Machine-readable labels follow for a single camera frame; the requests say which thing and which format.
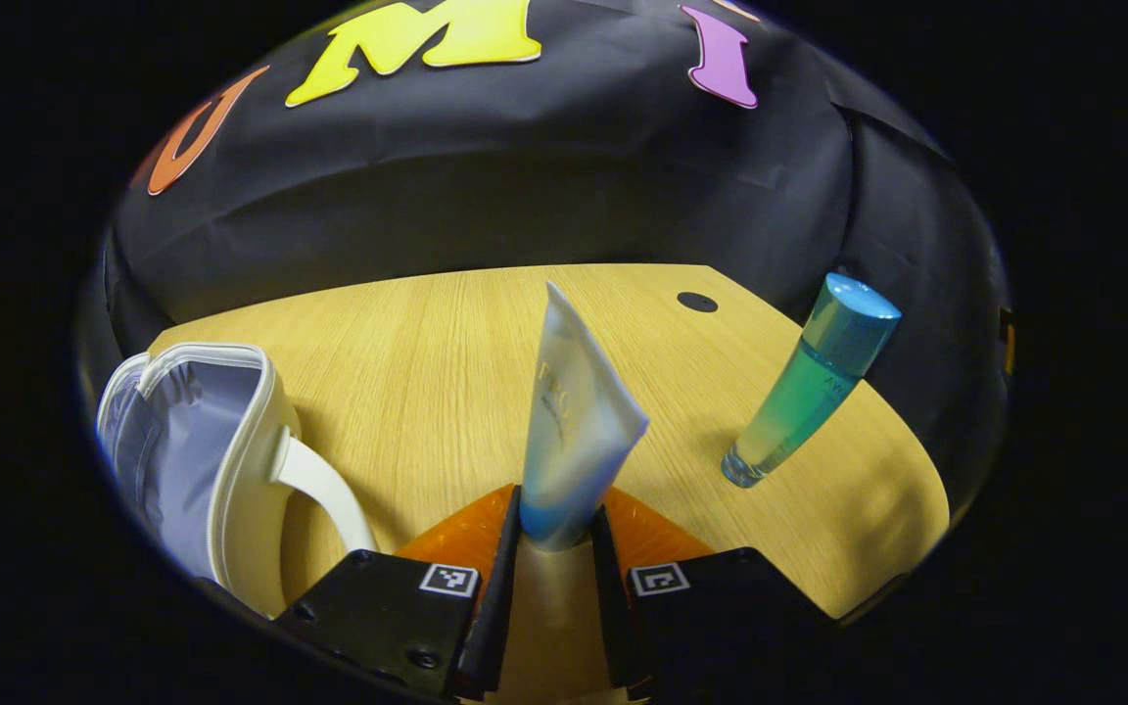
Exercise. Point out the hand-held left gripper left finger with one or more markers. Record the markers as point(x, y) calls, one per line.
point(497, 607)

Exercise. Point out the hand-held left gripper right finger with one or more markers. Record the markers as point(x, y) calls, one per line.
point(615, 607)

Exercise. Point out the white and blue tube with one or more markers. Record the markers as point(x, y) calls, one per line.
point(574, 411)

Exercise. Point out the teal bottle with blue cap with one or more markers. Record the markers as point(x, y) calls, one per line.
point(809, 392)

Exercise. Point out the white suitcase with grey lining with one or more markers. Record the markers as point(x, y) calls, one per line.
point(231, 470)

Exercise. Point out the black round table grommet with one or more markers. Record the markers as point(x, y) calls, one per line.
point(696, 302)

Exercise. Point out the black backdrop cloth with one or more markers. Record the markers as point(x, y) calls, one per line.
point(525, 196)

